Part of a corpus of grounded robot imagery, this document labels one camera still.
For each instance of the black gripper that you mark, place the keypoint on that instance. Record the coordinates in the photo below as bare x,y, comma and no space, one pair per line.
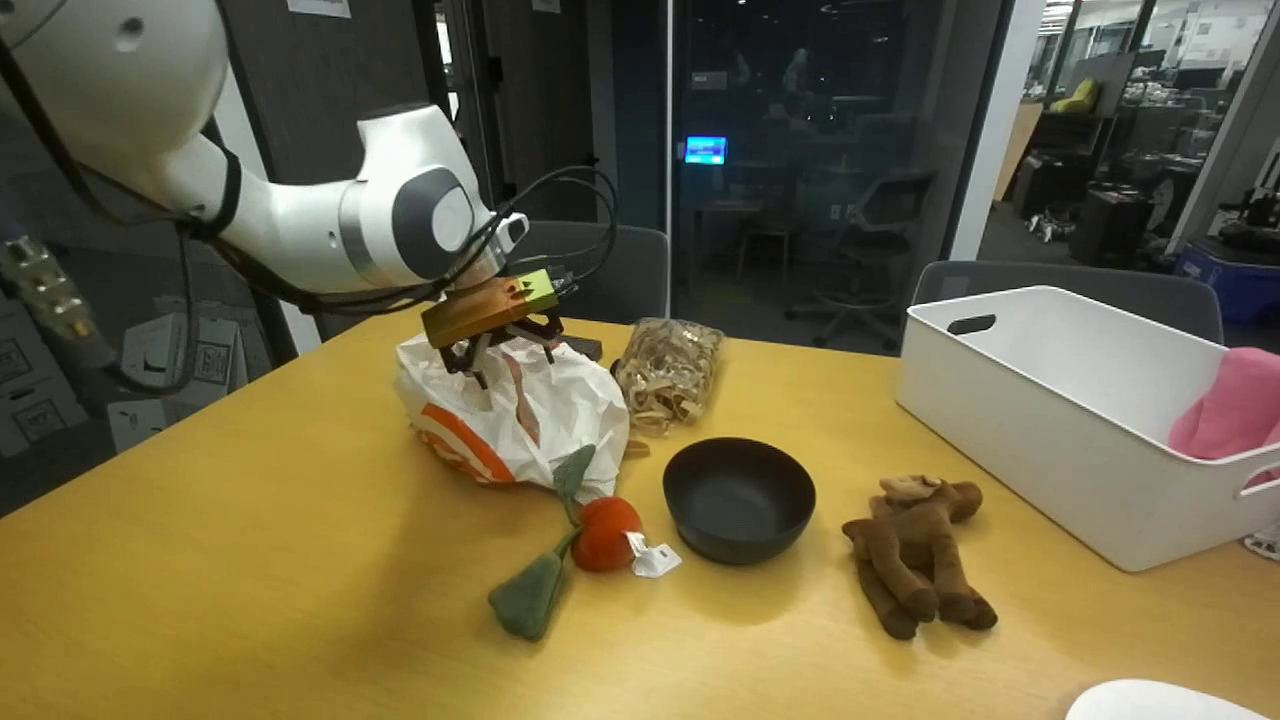
512,326

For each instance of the white orange plastic bag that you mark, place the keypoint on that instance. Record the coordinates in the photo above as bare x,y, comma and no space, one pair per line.
532,423

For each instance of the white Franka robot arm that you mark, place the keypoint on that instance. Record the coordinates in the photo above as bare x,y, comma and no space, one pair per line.
307,220

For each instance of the clear bag of snacks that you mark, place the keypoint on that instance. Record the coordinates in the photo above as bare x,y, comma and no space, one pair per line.
669,379

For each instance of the red plush toy green leaves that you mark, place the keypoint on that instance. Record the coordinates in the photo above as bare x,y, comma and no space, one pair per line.
605,538

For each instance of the glowing blue monitor screen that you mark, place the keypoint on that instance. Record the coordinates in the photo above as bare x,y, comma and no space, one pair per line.
704,149

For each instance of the brown plush toy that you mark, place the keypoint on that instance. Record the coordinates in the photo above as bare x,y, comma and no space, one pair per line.
922,553

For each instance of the white plastic bin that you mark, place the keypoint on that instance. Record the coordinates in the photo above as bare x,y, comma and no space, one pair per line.
1065,426

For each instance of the pink cloth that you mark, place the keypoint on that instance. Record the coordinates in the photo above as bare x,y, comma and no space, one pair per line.
1235,405

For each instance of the blue storage bin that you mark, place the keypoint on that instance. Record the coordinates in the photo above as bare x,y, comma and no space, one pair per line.
1235,286

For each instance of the white plate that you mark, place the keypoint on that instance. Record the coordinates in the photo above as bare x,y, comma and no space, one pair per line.
1161,700

